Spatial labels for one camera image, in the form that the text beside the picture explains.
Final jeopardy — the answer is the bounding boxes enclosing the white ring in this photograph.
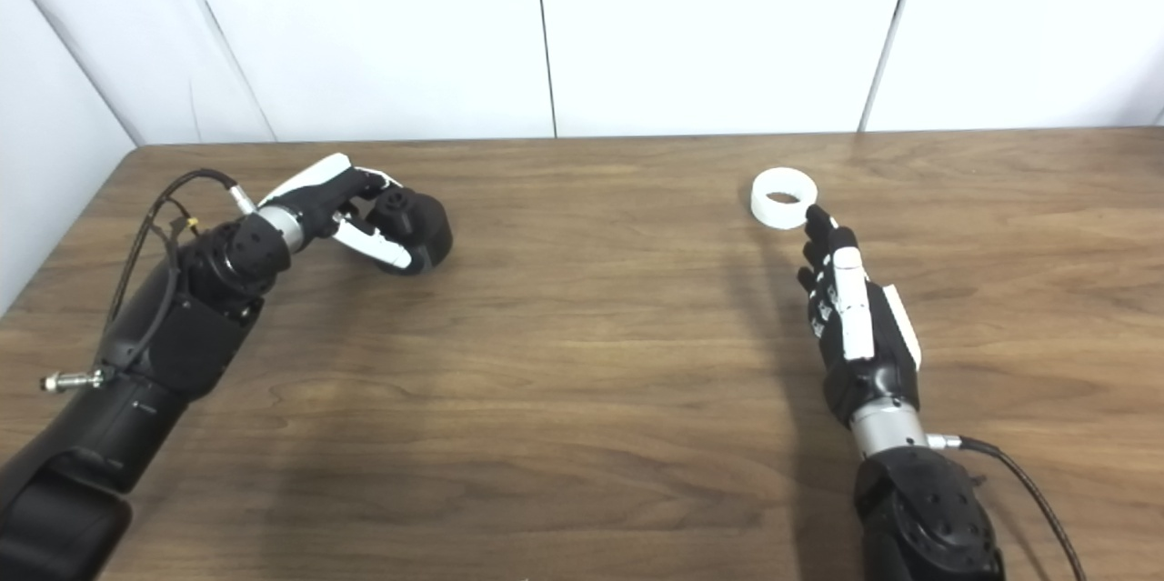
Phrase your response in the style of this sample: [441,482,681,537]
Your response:
[751,167,818,231]

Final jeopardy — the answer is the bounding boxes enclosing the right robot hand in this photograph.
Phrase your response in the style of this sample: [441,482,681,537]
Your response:
[797,205,923,426]

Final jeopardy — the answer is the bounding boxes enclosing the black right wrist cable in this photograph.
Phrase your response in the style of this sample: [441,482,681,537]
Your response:
[927,434,1089,581]

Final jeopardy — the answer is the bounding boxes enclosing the thin left arm wires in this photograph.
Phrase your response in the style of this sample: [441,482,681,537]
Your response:
[150,197,203,243]

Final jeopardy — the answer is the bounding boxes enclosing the round black part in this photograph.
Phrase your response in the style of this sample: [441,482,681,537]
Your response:
[366,186,454,275]

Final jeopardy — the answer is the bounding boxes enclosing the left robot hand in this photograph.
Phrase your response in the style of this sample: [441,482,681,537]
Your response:
[257,153,428,275]

